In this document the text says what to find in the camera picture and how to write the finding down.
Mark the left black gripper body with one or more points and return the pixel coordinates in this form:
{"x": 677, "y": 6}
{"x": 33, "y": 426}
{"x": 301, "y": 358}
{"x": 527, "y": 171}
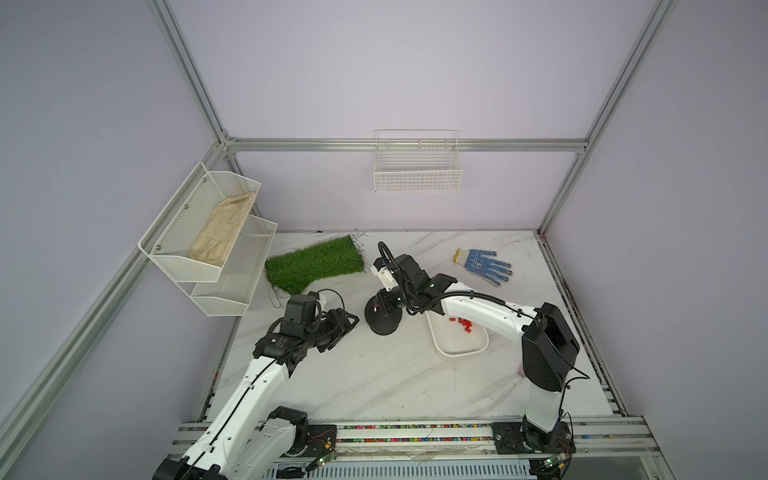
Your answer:
{"x": 329, "y": 327}

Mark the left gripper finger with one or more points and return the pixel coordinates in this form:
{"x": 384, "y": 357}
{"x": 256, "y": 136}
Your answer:
{"x": 345, "y": 319}
{"x": 332, "y": 338}

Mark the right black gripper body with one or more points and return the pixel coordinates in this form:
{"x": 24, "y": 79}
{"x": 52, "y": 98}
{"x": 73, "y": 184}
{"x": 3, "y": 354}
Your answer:
{"x": 397, "y": 299}

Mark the black round screw base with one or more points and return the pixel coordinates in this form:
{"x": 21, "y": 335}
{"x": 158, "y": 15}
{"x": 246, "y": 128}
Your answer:
{"x": 383, "y": 315}

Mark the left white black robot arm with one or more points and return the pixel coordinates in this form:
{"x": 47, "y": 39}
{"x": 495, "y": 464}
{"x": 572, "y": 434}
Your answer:
{"x": 244, "y": 440}

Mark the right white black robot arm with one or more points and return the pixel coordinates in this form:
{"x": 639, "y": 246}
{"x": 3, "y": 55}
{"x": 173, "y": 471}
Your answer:
{"x": 548, "y": 346}

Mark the pile of red sleeves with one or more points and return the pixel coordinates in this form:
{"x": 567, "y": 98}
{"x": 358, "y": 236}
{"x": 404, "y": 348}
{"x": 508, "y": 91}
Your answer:
{"x": 465, "y": 324}

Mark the green artificial grass mat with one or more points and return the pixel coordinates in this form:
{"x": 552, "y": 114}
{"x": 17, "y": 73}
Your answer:
{"x": 295, "y": 271}

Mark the white plastic tray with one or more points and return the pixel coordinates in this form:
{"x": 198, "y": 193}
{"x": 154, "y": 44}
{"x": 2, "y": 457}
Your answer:
{"x": 451, "y": 340}

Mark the blue dotted work glove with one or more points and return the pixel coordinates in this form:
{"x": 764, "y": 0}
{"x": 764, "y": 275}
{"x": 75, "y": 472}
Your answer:
{"x": 484, "y": 264}

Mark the lower white mesh shelf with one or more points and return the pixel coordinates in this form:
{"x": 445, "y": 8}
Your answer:
{"x": 232, "y": 294}

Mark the white mesh shelf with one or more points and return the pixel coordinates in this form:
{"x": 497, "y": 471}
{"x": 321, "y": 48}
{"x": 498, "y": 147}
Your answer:
{"x": 232, "y": 294}
{"x": 171, "y": 241}

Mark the beige cloth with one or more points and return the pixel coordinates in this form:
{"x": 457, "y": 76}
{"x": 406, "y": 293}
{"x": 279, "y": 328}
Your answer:
{"x": 213, "y": 244}

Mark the upper white mesh shelf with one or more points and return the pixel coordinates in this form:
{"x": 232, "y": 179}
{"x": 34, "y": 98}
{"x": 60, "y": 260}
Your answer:
{"x": 171, "y": 241}

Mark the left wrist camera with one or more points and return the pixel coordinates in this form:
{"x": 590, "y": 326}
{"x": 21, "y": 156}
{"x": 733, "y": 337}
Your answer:
{"x": 320, "y": 301}

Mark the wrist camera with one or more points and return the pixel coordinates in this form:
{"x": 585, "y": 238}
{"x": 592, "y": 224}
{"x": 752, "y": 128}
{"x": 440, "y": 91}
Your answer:
{"x": 320, "y": 301}
{"x": 385, "y": 276}

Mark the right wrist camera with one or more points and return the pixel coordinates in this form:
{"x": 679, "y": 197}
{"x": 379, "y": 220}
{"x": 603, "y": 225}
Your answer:
{"x": 385, "y": 276}

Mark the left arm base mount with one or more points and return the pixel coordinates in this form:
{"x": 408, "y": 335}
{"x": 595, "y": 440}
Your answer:
{"x": 308, "y": 439}

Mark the white wire wall basket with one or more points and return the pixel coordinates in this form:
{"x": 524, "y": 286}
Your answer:
{"x": 416, "y": 161}

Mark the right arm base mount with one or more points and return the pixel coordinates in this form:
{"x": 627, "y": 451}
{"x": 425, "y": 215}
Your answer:
{"x": 522, "y": 437}

